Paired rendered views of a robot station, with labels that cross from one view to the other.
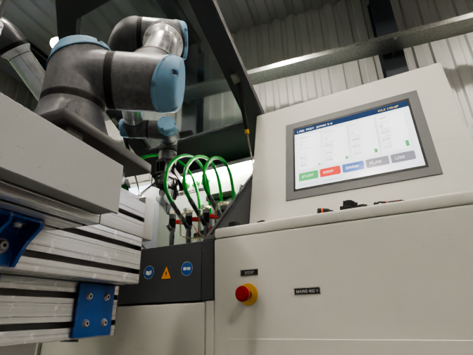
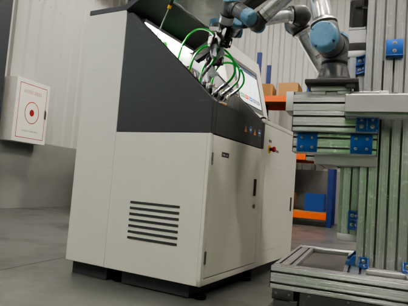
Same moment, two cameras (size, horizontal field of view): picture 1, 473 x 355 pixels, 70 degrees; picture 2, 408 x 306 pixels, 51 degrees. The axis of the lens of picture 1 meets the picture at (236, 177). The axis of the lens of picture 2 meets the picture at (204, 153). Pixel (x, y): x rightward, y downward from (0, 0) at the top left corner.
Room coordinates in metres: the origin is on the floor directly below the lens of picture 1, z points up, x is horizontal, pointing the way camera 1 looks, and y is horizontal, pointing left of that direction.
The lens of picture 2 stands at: (1.19, 2.70, 0.54)
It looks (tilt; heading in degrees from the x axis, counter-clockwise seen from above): 4 degrees up; 272
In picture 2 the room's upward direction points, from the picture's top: 4 degrees clockwise
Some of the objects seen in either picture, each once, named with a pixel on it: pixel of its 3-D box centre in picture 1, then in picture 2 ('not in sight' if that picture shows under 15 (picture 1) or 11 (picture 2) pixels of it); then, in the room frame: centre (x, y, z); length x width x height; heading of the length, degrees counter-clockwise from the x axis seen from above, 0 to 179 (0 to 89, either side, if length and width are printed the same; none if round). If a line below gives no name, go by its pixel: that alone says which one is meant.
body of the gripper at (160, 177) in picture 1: (165, 175); (214, 55); (1.27, 0.29, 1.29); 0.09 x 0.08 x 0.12; 153
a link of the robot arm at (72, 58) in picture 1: (82, 77); not in sight; (0.55, 0.30, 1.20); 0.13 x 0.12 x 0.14; 99
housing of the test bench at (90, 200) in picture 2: not in sight; (165, 152); (1.58, -0.26, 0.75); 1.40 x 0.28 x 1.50; 63
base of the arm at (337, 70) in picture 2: not in sight; (333, 73); (0.71, 0.78, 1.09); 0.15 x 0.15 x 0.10
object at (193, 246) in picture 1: (122, 278); (238, 127); (1.11, 0.37, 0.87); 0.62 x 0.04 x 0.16; 63
